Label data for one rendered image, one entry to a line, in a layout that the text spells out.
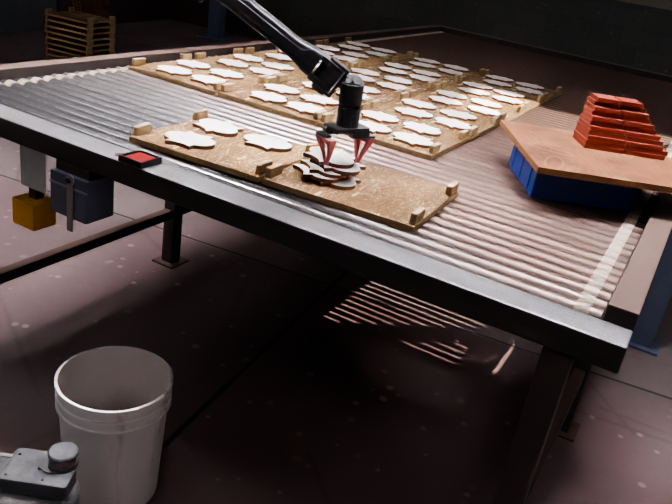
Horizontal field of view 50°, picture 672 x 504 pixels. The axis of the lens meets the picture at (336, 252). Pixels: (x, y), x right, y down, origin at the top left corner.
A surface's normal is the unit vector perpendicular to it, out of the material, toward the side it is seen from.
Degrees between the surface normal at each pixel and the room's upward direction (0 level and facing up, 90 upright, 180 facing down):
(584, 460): 0
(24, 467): 0
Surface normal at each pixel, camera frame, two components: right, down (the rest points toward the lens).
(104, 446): 0.10, 0.47
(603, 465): 0.15, -0.90
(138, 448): 0.69, 0.44
